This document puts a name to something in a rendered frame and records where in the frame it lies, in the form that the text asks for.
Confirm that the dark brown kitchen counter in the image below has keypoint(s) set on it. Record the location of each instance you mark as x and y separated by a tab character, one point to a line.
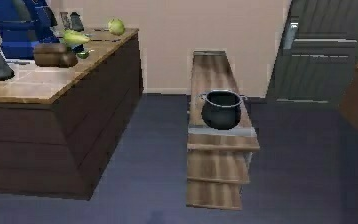
87	110

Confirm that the green apple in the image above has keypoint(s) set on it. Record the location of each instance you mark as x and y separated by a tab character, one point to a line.
116	26

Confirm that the grey salt shaker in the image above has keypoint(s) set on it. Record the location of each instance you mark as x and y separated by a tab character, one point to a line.
65	20

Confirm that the wooden shelf unit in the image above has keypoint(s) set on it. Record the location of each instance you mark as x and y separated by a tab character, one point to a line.
217	160

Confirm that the small green cup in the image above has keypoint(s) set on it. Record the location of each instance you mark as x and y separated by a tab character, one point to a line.
83	54

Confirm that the brown bread loaf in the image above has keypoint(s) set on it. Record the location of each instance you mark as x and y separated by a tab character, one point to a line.
53	55

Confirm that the blue coffee machine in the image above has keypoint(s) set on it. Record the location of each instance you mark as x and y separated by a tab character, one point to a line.
20	30

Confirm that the dark pepper shaker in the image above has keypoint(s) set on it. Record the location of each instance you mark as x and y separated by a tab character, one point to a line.
76	22

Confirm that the black cooking pot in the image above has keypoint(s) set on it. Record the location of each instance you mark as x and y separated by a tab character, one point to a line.
221	111

